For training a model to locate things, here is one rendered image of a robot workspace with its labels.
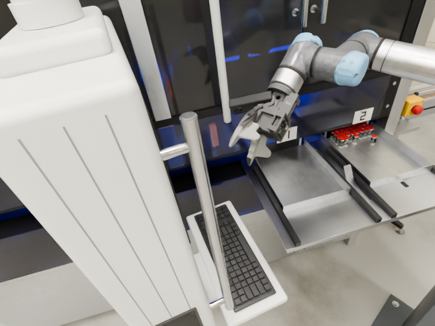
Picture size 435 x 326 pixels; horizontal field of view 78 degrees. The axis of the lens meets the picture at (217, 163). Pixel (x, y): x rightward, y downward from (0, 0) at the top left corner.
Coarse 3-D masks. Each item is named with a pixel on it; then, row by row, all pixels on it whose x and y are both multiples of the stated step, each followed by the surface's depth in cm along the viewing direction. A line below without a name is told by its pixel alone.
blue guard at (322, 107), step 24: (312, 96) 101; (336, 96) 103; (360, 96) 106; (384, 96) 109; (216, 120) 97; (240, 120) 99; (312, 120) 108; (336, 120) 111; (168, 144) 98; (216, 144) 103; (240, 144) 106; (168, 168) 105; (0, 192) 93
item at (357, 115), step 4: (372, 108) 111; (356, 112) 110; (360, 112) 111; (368, 112) 112; (372, 112) 112; (356, 116) 112; (360, 116) 112; (364, 116) 113; (368, 116) 113; (356, 120) 113; (364, 120) 114
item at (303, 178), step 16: (304, 144) 124; (256, 160) 115; (272, 160) 119; (288, 160) 117; (304, 160) 116; (320, 160) 113; (272, 176) 111; (288, 176) 110; (304, 176) 109; (320, 176) 108; (336, 176) 104; (288, 192) 103; (304, 192) 102; (320, 192) 101; (336, 192) 96; (288, 208) 95
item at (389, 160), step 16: (352, 144) 120; (368, 144) 119; (384, 144) 118; (400, 144) 113; (352, 160) 112; (368, 160) 111; (384, 160) 110; (400, 160) 109; (416, 160) 107; (368, 176) 104; (384, 176) 103; (400, 176) 100
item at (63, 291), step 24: (240, 216) 133; (264, 216) 137; (192, 240) 135; (264, 240) 151; (336, 240) 170; (72, 264) 124; (0, 288) 122; (24, 288) 126; (48, 288) 131; (72, 288) 135; (96, 288) 140; (0, 312) 133; (24, 312) 137; (48, 312) 142; (72, 312) 148; (96, 312) 154
